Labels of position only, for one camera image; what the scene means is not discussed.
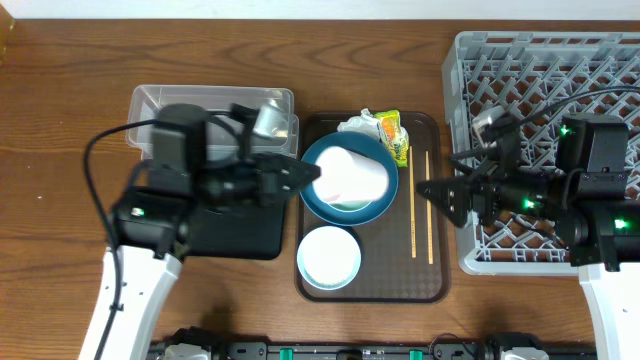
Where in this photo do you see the small mint green bowl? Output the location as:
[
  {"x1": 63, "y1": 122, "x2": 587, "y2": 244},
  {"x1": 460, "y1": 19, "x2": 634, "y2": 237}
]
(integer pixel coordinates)
[{"x1": 327, "y1": 198, "x2": 372, "y2": 213}]

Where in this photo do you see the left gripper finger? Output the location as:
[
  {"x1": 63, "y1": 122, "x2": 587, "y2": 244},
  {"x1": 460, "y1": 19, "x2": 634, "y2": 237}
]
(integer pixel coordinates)
[
  {"x1": 257, "y1": 153, "x2": 321, "y2": 185},
  {"x1": 259, "y1": 177, "x2": 315, "y2": 206}
]

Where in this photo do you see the large dark blue bowl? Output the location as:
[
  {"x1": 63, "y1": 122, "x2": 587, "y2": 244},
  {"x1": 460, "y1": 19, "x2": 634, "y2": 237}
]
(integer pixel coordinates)
[{"x1": 301, "y1": 132, "x2": 399, "y2": 226}]

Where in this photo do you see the grey dishwasher rack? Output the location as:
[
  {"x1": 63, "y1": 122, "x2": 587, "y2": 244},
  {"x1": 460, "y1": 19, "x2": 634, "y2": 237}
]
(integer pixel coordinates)
[{"x1": 442, "y1": 31, "x2": 639, "y2": 276}]

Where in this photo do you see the crumpled white tissue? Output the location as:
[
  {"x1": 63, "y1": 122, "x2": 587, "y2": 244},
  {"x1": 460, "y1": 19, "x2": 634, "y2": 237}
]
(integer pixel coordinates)
[{"x1": 337, "y1": 108, "x2": 381, "y2": 142}]

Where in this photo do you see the brown plastic serving tray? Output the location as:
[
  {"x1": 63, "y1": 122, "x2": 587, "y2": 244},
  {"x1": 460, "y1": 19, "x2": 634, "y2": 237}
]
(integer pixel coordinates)
[{"x1": 296, "y1": 112, "x2": 450, "y2": 304}]

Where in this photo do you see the clear plastic bin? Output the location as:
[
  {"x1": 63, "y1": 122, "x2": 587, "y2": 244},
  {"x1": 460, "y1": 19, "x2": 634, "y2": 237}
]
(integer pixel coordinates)
[{"x1": 126, "y1": 84, "x2": 299, "y2": 161}]

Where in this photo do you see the yellow green snack wrapper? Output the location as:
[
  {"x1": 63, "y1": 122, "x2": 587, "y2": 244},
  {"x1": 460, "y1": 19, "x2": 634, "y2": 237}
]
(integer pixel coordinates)
[{"x1": 374, "y1": 110, "x2": 409, "y2": 168}]

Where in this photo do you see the wooden chopstick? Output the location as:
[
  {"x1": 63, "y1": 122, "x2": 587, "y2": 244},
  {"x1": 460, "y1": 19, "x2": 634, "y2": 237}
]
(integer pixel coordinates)
[
  {"x1": 425, "y1": 151, "x2": 434, "y2": 265},
  {"x1": 408, "y1": 145, "x2": 417, "y2": 259}
]

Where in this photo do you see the left wooden chopstick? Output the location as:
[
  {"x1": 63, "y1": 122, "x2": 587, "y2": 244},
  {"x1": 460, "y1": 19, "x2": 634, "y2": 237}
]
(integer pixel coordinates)
[{"x1": 408, "y1": 145, "x2": 417, "y2": 259}]

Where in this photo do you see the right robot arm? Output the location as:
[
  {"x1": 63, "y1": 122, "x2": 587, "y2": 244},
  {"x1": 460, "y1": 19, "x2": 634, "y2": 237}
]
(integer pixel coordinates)
[{"x1": 416, "y1": 113, "x2": 639, "y2": 359}]

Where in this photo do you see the white pink paper cup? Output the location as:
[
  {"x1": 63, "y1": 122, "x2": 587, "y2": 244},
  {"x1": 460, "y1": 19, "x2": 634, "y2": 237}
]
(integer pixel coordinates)
[{"x1": 312, "y1": 146, "x2": 390, "y2": 206}]

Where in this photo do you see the black plastic bin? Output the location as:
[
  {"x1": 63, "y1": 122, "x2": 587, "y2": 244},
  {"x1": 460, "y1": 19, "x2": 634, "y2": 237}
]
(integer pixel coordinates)
[{"x1": 179, "y1": 204, "x2": 286, "y2": 260}]

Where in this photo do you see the right wooden chopstick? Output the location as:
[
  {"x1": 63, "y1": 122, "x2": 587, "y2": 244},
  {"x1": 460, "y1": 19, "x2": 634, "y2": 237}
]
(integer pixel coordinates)
[{"x1": 425, "y1": 151, "x2": 434, "y2": 265}]

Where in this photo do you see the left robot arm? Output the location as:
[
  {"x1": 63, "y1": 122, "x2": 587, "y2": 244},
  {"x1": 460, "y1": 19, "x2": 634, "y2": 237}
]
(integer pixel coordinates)
[{"x1": 80, "y1": 104, "x2": 321, "y2": 359}]

